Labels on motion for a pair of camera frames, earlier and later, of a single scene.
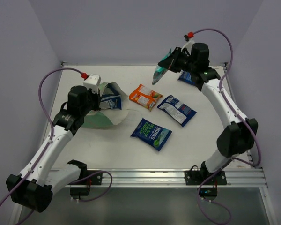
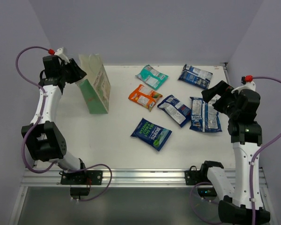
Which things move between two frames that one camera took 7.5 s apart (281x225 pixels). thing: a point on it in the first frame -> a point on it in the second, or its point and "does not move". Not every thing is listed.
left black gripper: [96, 99] -> [74, 71]
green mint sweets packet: [160, 71] -> [152, 78]
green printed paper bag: [108, 117] -> [95, 85]
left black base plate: [97, 179] does not move
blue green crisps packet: [156, 135] does not move
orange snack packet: [144, 96] does not move
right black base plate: [195, 177] does not move
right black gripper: [169, 62] -> [221, 89]
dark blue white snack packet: [180, 111] does not move
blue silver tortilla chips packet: [111, 102] -> [204, 117]
